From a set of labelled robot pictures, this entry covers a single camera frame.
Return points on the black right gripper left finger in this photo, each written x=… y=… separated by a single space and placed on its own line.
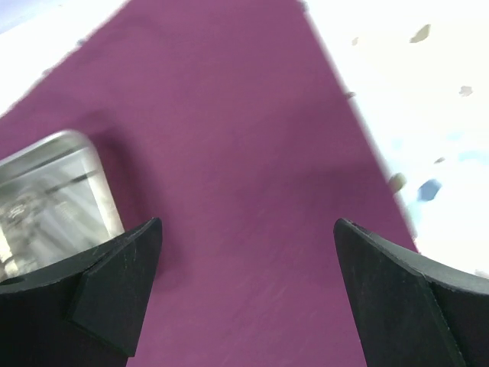
x=86 y=310

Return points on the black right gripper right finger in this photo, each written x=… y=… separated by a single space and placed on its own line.
x=408 y=309

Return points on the stainless steel instrument tray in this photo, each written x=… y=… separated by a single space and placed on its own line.
x=55 y=203

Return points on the purple surgical cloth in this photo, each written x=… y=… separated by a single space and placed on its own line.
x=224 y=119

